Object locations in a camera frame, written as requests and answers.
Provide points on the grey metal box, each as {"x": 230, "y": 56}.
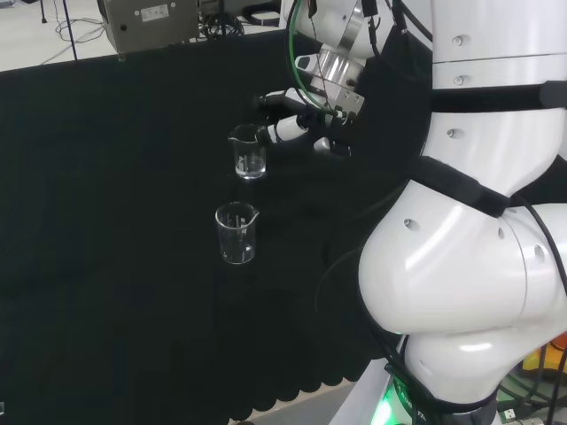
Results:
{"x": 146, "y": 24}

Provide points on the yellow stop button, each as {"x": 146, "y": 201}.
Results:
{"x": 549, "y": 358}

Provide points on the white wrist camera shell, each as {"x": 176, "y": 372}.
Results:
{"x": 306, "y": 62}

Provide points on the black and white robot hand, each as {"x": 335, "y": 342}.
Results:
{"x": 345, "y": 104}

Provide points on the black scalloped bench cloth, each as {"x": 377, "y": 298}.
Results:
{"x": 133, "y": 221}

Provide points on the black tripod leg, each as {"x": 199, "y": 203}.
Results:
{"x": 70, "y": 26}

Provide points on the clear glass beaker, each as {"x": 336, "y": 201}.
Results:
{"x": 237, "y": 248}
{"x": 250, "y": 166}

